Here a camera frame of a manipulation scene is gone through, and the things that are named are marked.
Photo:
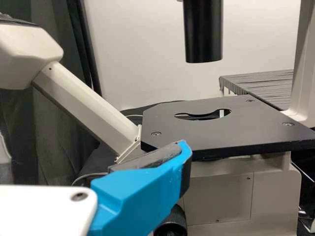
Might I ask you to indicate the cream microscope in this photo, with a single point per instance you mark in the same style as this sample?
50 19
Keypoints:
221 127

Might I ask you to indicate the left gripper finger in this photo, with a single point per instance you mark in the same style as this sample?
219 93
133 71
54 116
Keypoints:
142 191

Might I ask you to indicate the black platform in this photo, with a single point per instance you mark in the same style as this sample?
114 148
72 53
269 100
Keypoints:
265 86

